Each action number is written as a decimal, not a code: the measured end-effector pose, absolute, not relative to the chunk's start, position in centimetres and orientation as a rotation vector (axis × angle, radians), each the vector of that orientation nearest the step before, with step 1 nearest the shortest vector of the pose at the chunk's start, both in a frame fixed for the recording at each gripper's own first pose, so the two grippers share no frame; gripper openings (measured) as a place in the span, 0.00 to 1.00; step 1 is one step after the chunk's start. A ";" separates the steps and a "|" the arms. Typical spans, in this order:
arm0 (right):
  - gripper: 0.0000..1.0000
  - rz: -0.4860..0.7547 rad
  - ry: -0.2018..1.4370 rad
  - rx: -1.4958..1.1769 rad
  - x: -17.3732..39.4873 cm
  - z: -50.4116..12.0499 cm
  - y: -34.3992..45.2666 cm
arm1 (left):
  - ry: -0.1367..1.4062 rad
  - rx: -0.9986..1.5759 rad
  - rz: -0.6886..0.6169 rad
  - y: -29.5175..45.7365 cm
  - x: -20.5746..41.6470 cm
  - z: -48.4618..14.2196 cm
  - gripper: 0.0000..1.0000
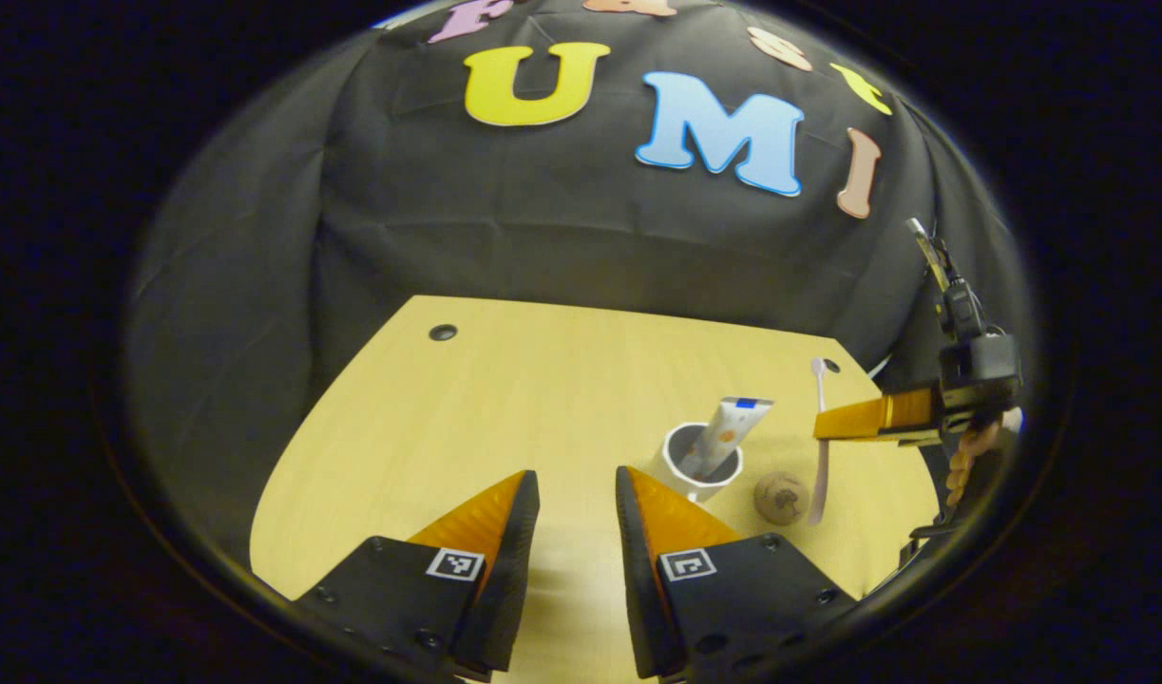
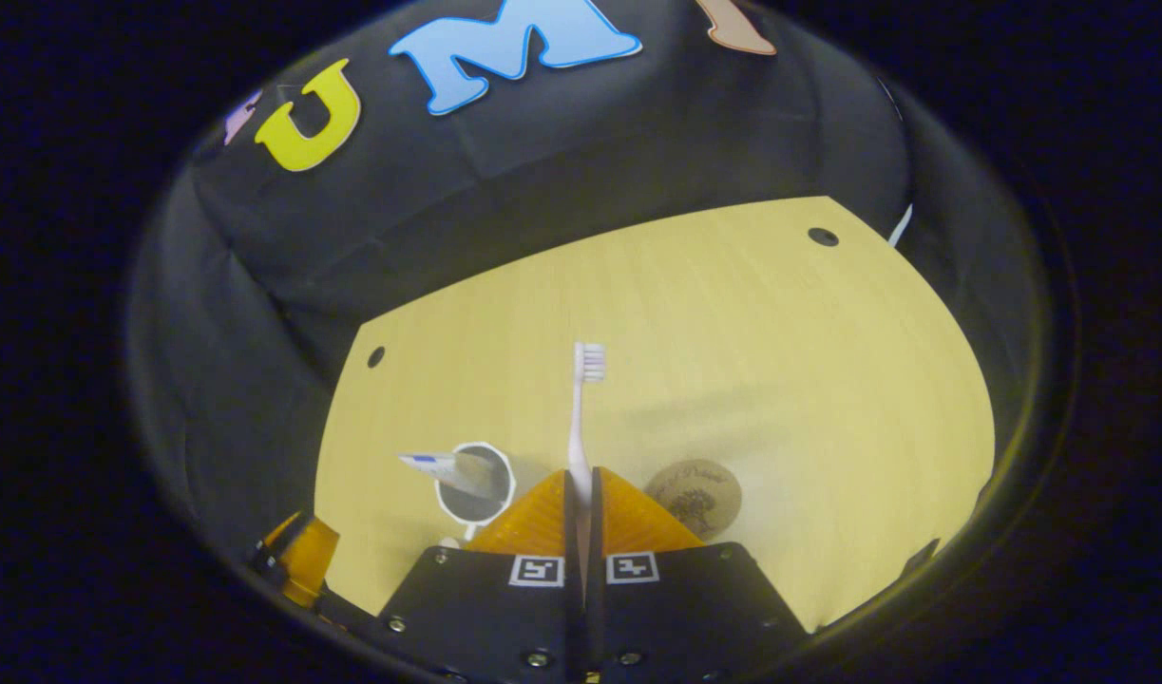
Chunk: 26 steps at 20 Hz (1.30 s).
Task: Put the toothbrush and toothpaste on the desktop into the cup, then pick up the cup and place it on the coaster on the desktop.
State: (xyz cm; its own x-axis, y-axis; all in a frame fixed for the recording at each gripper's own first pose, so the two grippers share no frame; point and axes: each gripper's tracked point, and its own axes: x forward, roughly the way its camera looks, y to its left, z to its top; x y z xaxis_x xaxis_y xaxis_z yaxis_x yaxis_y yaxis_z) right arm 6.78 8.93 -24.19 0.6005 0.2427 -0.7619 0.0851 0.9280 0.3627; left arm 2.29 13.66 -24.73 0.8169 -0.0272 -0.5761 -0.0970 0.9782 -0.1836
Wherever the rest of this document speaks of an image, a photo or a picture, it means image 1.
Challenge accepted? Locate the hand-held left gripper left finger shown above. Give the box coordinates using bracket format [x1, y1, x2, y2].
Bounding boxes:
[291, 469, 542, 683]

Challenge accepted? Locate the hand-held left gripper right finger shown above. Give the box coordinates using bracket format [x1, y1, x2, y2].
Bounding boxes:
[615, 465, 862, 683]

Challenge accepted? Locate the pale pink toothbrush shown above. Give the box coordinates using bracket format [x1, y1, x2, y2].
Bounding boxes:
[807, 357, 833, 526]

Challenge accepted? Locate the white cup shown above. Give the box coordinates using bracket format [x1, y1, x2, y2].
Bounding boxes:
[649, 422, 745, 504]

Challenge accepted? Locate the round cork coaster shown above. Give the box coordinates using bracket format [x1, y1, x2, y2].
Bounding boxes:
[753, 472, 811, 526]

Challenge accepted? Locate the white toothpaste tube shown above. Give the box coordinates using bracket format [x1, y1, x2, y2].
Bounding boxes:
[680, 396, 774, 481]

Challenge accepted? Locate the wooden desktop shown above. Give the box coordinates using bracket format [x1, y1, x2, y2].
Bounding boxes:
[248, 294, 943, 684]

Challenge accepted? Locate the black backdrop cloth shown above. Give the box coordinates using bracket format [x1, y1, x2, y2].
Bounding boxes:
[124, 0, 1028, 571]

